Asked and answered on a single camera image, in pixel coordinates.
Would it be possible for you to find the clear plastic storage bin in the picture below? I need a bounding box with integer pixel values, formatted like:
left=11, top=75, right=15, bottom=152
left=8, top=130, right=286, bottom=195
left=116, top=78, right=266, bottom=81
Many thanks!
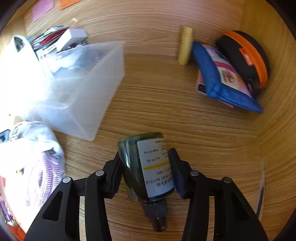
left=28, top=41, right=126, bottom=141

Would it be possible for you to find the black orange zip case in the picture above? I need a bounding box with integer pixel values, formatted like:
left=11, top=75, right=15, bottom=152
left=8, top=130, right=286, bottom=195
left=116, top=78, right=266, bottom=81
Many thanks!
left=215, top=31, right=270, bottom=95

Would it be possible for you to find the white paper sheet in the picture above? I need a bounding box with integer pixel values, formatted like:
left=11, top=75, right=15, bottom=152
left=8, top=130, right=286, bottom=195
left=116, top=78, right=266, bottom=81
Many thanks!
left=0, top=35, right=53, bottom=112

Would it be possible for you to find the orange paper note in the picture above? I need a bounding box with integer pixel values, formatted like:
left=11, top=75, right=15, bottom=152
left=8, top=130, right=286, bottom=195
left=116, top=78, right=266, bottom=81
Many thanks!
left=60, top=0, right=80, bottom=10

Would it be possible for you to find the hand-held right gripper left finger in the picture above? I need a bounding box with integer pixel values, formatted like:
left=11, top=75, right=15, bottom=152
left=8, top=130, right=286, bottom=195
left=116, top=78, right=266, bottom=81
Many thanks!
left=24, top=152, right=123, bottom=241

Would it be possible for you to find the thin clear cable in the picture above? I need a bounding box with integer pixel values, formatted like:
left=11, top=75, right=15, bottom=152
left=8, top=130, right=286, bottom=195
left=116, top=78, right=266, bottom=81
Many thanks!
left=255, top=160, right=265, bottom=216

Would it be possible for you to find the yellow cosmetic tube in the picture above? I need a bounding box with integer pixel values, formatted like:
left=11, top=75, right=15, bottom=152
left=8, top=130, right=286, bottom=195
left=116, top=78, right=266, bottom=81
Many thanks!
left=178, top=26, right=193, bottom=66

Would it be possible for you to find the dark green pump bottle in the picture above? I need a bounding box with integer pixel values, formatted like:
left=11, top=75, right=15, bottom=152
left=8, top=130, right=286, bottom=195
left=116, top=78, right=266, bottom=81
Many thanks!
left=117, top=132, right=175, bottom=232

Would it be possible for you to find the blue patchwork pouch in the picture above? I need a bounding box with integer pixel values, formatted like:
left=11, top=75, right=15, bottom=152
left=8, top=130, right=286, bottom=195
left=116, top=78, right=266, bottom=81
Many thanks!
left=191, top=41, right=263, bottom=113

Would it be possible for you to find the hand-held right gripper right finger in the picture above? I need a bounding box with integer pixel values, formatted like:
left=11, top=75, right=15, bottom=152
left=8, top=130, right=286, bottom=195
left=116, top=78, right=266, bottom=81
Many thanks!
left=168, top=148, right=269, bottom=241

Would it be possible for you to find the pink phone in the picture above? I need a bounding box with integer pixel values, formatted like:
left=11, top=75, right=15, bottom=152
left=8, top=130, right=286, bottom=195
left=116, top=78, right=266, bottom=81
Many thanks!
left=196, top=70, right=234, bottom=107

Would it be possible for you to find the small white box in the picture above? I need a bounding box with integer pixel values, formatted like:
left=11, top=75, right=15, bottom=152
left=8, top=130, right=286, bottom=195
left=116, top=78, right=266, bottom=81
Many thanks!
left=50, top=28, right=88, bottom=52

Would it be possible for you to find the stack of books and cards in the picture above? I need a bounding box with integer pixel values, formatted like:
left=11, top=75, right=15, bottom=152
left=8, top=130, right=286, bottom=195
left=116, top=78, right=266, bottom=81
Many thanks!
left=31, top=26, right=70, bottom=50

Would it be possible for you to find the wooden desktop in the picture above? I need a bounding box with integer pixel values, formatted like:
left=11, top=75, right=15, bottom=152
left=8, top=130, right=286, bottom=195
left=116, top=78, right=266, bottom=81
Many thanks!
left=53, top=54, right=264, bottom=241

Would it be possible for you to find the pink paper note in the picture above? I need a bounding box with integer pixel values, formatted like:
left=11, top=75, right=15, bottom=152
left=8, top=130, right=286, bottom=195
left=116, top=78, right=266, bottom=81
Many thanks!
left=32, top=0, right=55, bottom=22

